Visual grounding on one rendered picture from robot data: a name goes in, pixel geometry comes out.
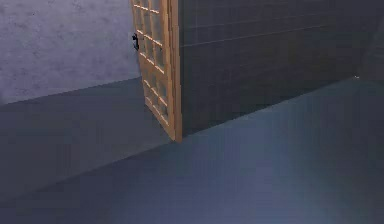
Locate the wooden glass-paned room door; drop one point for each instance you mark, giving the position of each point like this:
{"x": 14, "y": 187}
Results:
{"x": 168, "y": 66}

